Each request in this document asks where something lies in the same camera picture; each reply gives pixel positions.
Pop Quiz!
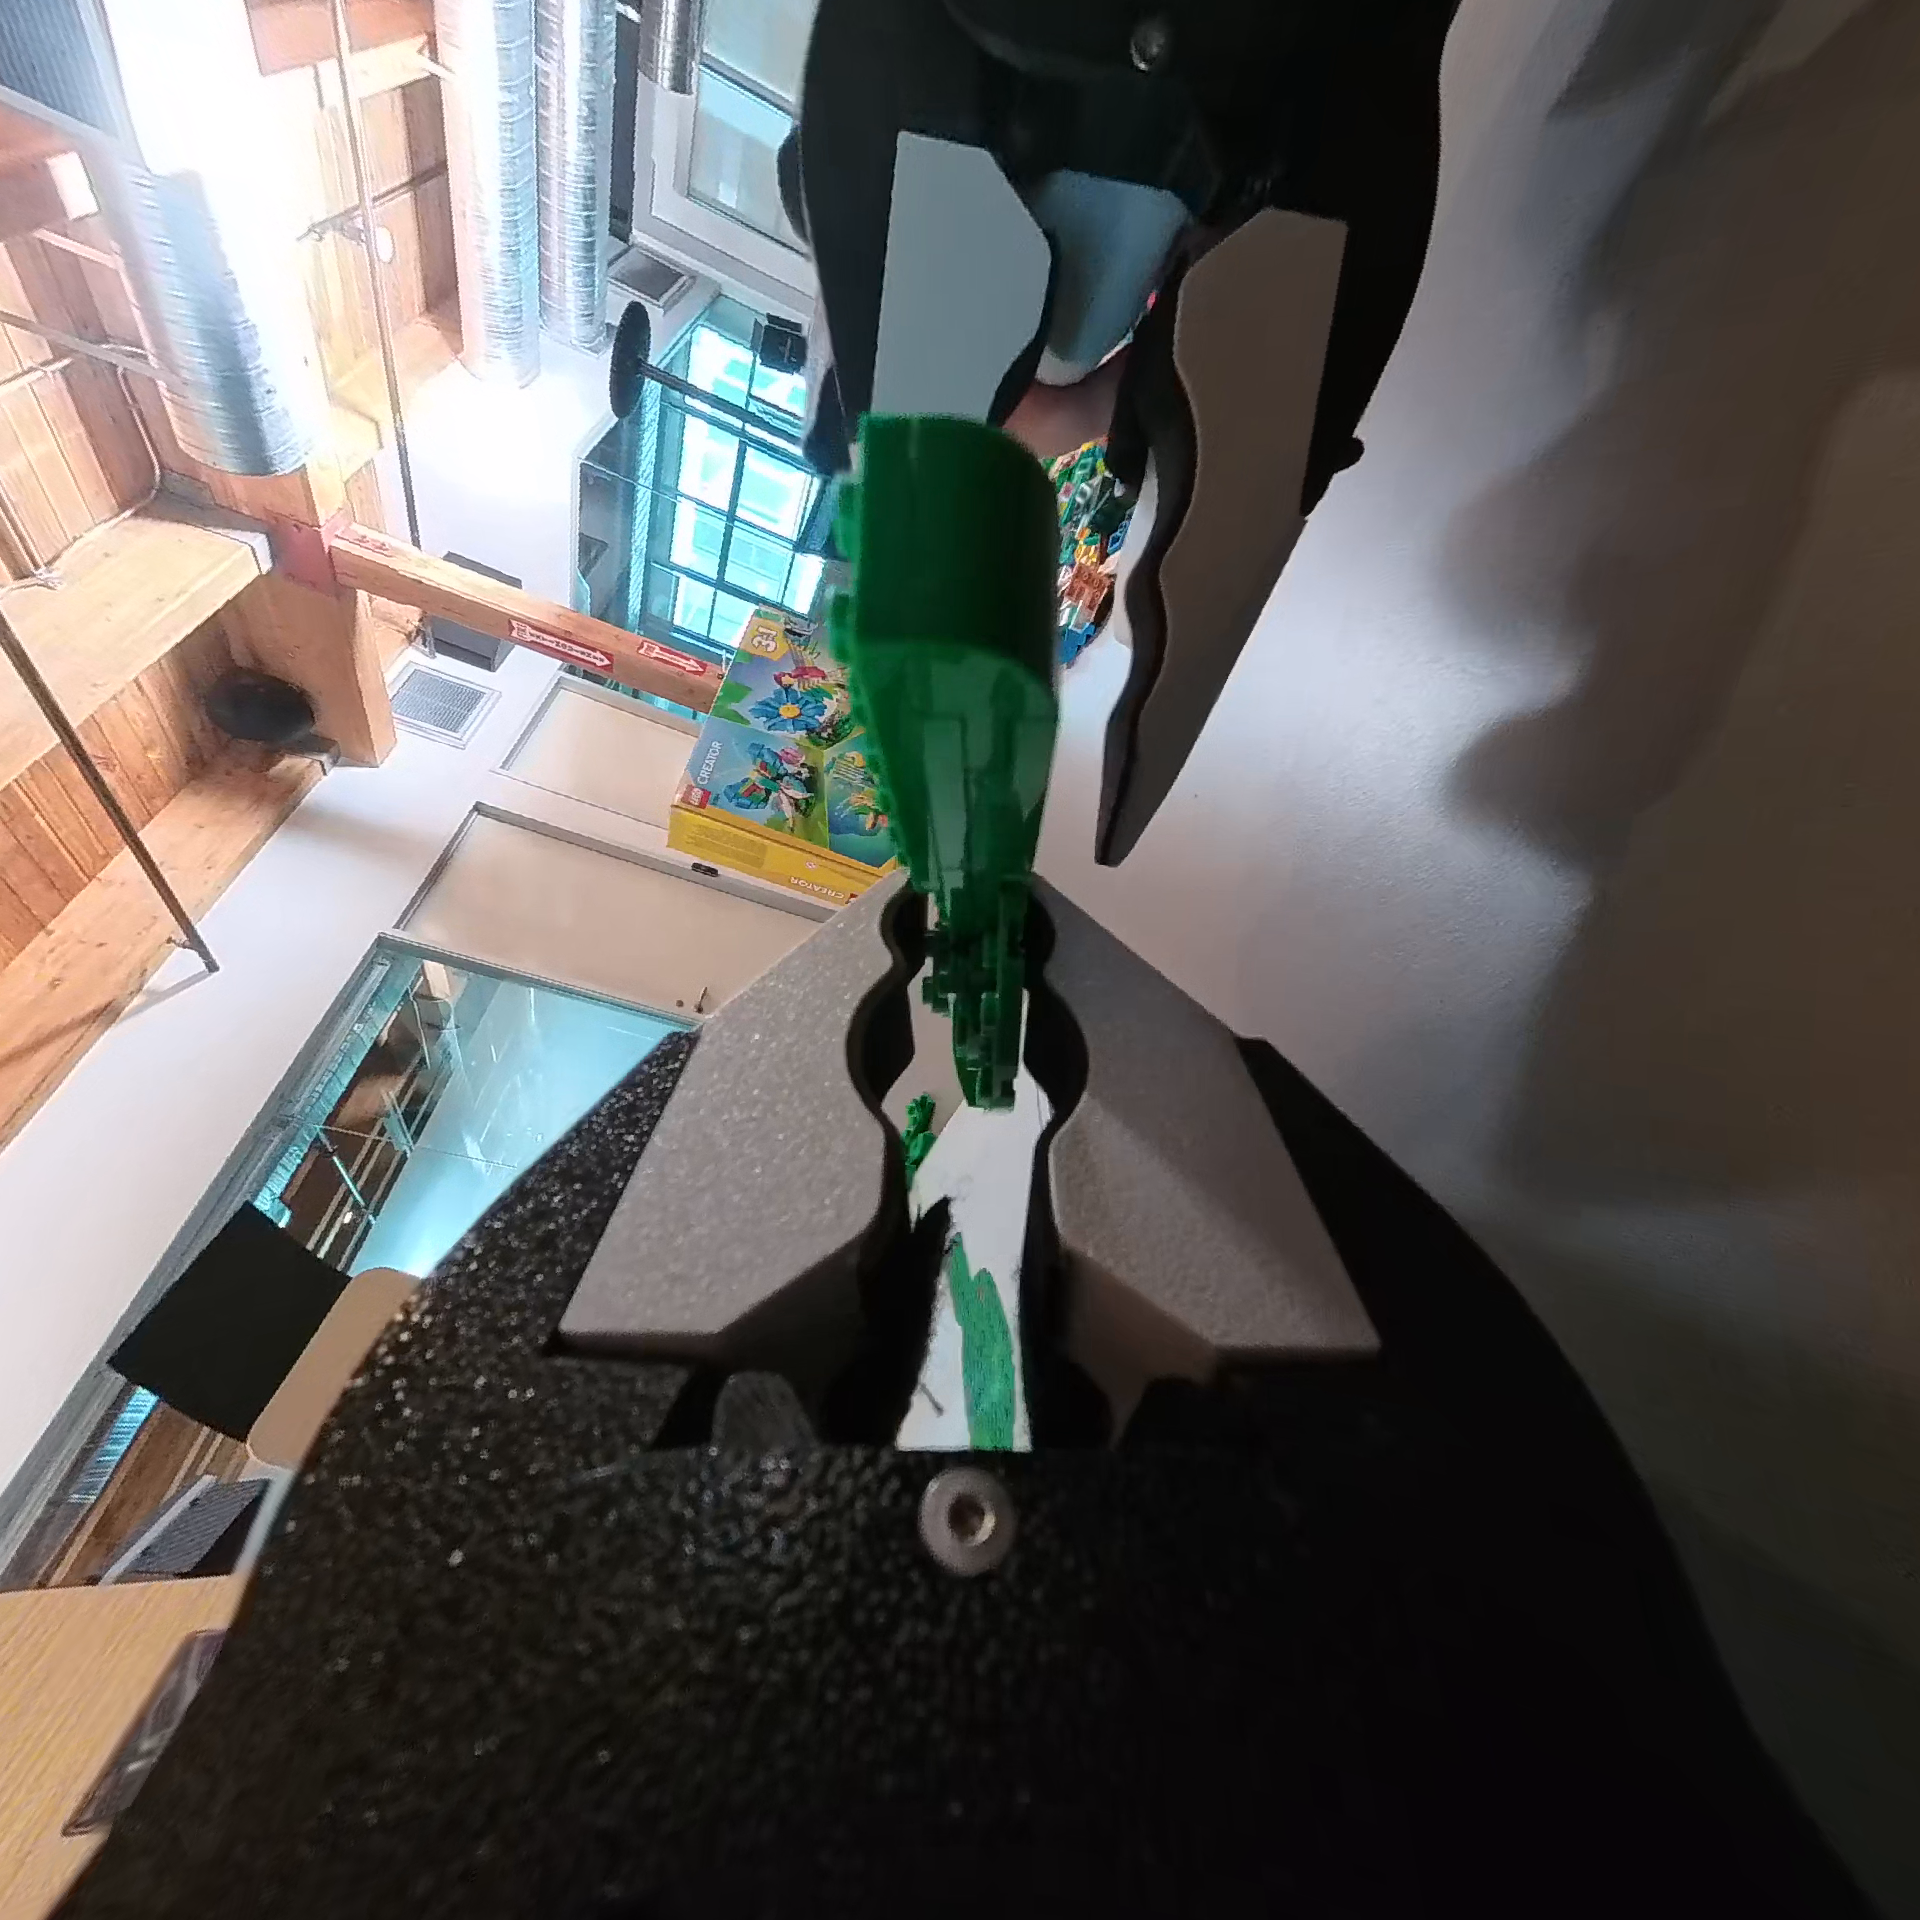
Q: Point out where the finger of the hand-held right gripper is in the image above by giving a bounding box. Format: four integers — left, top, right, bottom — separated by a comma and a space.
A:
869, 131, 1056, 429
1095, 206, 1352, 873

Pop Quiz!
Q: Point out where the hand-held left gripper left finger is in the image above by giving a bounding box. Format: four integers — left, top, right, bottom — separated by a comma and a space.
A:
558, 874, 926, 1429

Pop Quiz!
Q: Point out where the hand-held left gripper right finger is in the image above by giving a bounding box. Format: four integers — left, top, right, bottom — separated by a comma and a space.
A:
1024, 882, 1380, 1446

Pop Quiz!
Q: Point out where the green brick leaf build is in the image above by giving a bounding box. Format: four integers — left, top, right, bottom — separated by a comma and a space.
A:
821, 413, 1067, 1117

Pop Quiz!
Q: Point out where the grey desk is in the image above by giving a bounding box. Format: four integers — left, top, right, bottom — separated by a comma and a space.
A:
1030, 0, 1920, 1920

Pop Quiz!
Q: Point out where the pile of colourful bricks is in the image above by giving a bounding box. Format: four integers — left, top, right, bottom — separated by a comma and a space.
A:
1047, 438, 1147, 673

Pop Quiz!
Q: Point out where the white instruction booklet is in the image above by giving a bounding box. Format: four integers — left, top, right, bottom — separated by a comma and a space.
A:
893, 1111, 1043, 1454

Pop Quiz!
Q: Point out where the colourful toy box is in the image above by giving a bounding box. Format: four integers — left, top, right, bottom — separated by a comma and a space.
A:
667, 608, 906, 916

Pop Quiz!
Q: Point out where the small tan rounded board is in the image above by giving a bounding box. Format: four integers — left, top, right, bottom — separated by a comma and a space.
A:
244, 1266, 424, 1476

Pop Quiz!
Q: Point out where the black square panel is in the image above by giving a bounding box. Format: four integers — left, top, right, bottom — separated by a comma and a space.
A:
105, 1197, 352, 1443

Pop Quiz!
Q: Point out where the black round ceiling fixture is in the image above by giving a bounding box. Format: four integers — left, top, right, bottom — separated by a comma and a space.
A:
209, 670, 342, 760

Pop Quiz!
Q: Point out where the large tan wooden board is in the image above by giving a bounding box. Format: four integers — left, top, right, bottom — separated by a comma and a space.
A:
0, 1575, 263, 1920

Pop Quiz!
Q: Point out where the white ceiling vent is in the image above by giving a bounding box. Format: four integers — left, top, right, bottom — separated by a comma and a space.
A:
0, 0, 117, 140

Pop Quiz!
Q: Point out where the silver air duct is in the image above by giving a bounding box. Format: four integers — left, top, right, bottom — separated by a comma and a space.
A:
537, 0, 622, 350
123, 163, 342, 478
439, 0, 547, 388

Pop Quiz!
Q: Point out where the white wall vent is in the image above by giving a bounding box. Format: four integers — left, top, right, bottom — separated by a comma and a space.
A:
384, 664, 499, 749
95, 1476, 282, 1587

